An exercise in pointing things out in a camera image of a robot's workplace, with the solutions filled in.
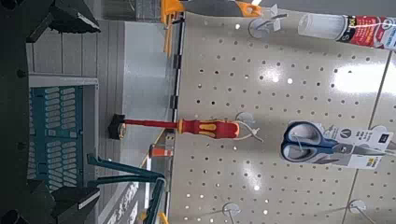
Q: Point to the beige pegboard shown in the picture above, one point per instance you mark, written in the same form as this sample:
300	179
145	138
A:
280	93

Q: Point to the clear plastic hook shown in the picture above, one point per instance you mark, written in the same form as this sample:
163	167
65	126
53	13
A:
357	206
246	118
260	27
231	210

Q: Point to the yellow black hand tool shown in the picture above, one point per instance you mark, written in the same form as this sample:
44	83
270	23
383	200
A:
169	7

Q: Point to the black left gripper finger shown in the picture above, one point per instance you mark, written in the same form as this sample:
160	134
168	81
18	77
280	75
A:
71	200
73	17

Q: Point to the blue scissors on card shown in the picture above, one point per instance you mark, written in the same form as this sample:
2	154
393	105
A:
311	146

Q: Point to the red yellow screwdriver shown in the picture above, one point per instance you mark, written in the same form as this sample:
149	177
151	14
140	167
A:
218	129

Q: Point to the white sealant tube red label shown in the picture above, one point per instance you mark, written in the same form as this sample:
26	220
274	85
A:
320	26

